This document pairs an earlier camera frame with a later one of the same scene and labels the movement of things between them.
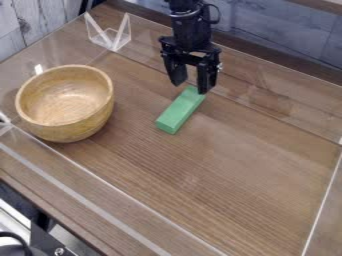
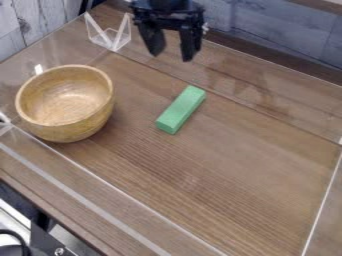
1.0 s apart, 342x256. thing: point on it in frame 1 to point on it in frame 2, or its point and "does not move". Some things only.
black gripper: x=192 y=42 to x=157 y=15
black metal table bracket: x=43 y=242 does not move
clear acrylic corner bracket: x=110 y=38 does not move
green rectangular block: x=182 y=109 does not move
